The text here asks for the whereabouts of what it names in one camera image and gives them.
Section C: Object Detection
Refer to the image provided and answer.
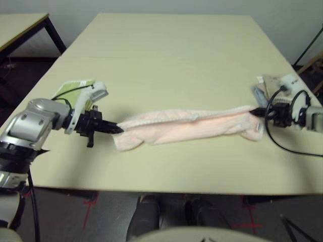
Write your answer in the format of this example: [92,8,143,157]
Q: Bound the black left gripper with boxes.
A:
[73,105,124,148]

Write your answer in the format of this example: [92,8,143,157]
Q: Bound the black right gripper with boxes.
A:
[250,102,297,128]

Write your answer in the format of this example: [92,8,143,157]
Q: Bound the pink towel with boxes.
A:
[113,105,264,153]

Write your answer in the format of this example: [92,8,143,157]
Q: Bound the beige towel with white trim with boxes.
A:
[256,73,293,104]

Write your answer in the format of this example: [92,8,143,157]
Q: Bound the green towel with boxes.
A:
[51,79,96,106]

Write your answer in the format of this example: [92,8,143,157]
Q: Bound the black tripod stand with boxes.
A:
[294,24,323,68]

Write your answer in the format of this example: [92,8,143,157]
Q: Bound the black left robot foot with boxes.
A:
[127,195,161,242]

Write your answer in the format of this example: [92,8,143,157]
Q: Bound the black robot foot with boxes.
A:
[127,195,161,242]
[185,196,230,229]

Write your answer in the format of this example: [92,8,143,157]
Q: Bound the black right robot foot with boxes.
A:
[185,196,230,229]

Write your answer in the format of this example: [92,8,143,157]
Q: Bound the grey robot torso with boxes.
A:
[136,225,273,242]

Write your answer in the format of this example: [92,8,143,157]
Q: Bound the beige side table black legs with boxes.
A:
[0,12,68,64]

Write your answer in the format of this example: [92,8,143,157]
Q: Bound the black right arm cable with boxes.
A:
[264,87,323,158]

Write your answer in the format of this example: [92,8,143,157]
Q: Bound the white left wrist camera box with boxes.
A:
[64,81,110,134]

